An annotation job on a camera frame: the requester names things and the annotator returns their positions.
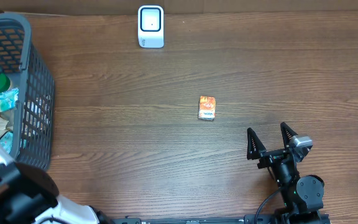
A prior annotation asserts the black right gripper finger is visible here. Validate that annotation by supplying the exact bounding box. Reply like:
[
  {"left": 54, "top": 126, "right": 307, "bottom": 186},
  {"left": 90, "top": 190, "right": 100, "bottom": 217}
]
[
  {"left": 247, "top": 128, "right": 267, "bottom": 160},
  {"left": 280, "top": 122, "right": 298, "bottom": 147}
]

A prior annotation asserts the small teal tissue pack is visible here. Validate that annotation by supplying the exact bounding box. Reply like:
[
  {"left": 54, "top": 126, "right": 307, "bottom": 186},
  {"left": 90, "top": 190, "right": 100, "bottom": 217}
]
[{"left": 0, "top": 88, "right": 19, "bottom": 112}]

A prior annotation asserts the orange tissue pack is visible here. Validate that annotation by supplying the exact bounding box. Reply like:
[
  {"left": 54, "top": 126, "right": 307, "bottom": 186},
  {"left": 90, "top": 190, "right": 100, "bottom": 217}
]
[{"left": 198, "top": 96, "right": 216, "bottom": 121}]

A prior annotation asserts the large teal wipes pack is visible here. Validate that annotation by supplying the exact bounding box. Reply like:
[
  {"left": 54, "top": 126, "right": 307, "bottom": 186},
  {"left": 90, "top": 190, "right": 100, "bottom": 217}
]
[{"left": 0, "top": 131, "right": 14, "bottom": 154}]

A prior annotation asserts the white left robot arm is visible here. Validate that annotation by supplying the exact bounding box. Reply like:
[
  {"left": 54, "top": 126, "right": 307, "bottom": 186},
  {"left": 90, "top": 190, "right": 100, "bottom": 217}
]
[{"left": 0, "top": 60, "right": 112, "bottom": 223}]

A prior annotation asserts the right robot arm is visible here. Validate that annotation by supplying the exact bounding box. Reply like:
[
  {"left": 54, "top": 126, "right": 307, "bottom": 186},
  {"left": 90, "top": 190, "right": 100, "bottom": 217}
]
[{"left": 246, "top": 122, "right": 330, "bottom": 223}]

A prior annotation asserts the grey plastic basket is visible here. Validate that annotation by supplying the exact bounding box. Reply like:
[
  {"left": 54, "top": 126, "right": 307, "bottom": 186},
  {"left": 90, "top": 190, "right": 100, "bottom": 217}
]
[{"left": 0, "top": 13, "right": 55, "bottom": 170}]

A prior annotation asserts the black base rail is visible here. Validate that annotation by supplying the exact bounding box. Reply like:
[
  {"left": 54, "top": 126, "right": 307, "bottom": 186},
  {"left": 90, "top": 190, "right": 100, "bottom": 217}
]
[{"left": 112, "top": 213, "right": 331, "bottom": 224}]

